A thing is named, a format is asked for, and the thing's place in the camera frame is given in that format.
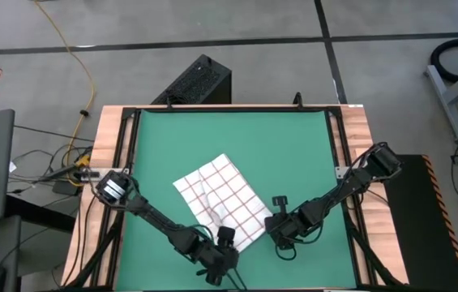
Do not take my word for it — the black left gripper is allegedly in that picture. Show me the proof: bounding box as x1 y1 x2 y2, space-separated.
195 238 241 287

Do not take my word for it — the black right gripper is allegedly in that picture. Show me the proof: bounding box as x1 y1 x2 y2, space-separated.
263 208 309 251

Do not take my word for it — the white red-checked towel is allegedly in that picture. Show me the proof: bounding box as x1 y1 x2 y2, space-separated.
172 152 274 253

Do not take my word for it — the green table mat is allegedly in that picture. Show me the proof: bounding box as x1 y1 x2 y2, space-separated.
115 108 357 291

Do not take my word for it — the black computer tower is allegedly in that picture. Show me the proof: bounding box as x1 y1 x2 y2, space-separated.
151 54 233 105

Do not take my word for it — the black power brick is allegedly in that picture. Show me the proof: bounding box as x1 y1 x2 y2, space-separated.
52 179 80 197

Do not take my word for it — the grey metal stand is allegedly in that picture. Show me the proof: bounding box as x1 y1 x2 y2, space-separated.
423 56 458 143

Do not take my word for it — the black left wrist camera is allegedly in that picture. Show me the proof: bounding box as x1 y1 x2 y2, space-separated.
216 225 237 249

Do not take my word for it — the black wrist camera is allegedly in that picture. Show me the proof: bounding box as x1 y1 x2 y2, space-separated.
216 225 237 249
272 195 289 213

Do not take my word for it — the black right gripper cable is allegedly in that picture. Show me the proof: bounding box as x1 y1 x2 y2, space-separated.
274 230 323 262

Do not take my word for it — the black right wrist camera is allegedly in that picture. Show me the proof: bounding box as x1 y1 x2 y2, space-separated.
272 195 289 213

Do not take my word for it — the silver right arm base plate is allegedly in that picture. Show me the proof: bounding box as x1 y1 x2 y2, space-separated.
334 165 352 180

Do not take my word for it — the black floor cable bundle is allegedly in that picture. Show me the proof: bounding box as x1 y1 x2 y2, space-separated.
9 141 92 194

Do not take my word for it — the yellow floor cable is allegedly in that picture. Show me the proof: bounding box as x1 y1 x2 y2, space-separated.
33 0 96 187

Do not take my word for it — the thin straight black cable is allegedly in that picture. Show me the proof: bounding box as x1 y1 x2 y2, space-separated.
13 123 95 142

